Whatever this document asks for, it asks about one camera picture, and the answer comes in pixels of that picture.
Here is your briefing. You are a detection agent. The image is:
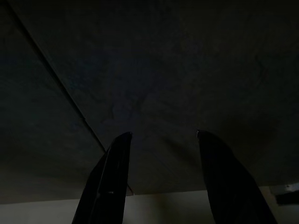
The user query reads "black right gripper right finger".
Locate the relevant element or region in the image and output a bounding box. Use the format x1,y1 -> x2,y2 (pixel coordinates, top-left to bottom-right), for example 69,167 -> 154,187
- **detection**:
196,130 -> 278,224

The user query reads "beige base cabinet front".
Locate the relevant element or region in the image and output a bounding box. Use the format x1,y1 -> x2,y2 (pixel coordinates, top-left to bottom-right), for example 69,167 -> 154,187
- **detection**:
0,0 -> 299,205

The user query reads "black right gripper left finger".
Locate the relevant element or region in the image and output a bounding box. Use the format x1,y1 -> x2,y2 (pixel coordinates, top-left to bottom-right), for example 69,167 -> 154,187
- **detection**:
71,132 -> 133,224

